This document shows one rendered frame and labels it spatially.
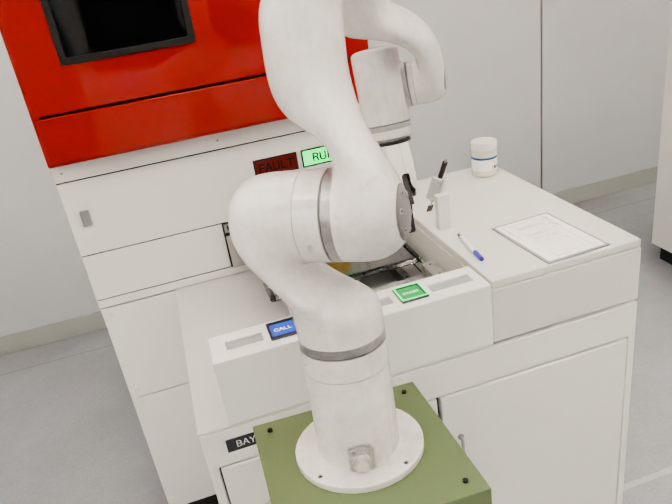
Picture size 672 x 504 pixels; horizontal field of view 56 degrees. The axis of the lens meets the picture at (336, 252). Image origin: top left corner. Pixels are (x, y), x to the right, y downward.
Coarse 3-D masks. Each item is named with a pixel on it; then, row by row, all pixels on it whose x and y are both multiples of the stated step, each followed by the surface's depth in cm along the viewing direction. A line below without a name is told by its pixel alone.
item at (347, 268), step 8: (400, 248) 157; (392, 256) 154; (400, 256) 153; (408, 256) 152; (328, 264) 155; (336, 264) 154; (344, 264) 154; (352, 264) 153; (360, 264) 152; (368, 264) 152; (376, 264) 151; (384, 264) 150; (344, 272) 150; (352, 272) 149
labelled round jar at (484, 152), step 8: (472, 144) 173; (480, 144) 171; (488, 144) 171; (496, 144) 173; (472, 152) 174; (480, 152) 172; (488, 152) 172; (496, 152) 173; (472, 160) 175; (480, 160) 173; (488, 160) 172; (496, 160) 174; (472, 168) 176; (480, 168) 174; (488, 168) 173; (496, 168) 175; (480, 176) 175; (488, 176) 175
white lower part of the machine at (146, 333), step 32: (128, 320) 171; (160, 320) 174; (128, 352) 175; (160, 352) 178; (128, 384) 179; (160, 384) 182; (160, 416) 185; (192, 416) 189; (160, 448) 190; (192, 448) 193; (160, 480) 195; (192, 480) 198
